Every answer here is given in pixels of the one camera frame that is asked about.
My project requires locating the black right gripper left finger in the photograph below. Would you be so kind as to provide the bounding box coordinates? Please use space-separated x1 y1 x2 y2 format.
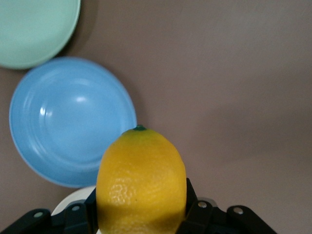
63 188 98 234

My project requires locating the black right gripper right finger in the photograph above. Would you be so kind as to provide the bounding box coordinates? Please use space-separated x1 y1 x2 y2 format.
176 178 218 234

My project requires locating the yellow lemon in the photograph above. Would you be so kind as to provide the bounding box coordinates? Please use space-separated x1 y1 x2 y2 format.
96 124 187 234

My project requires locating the cream white plate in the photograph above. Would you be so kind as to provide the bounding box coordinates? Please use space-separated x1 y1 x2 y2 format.
51 186 97 216

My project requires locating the blue plate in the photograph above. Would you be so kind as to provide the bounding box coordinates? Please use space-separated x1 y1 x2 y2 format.
9 57 137 189

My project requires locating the pale green plate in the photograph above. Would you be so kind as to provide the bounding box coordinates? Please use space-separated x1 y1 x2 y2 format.
0 0 81 70

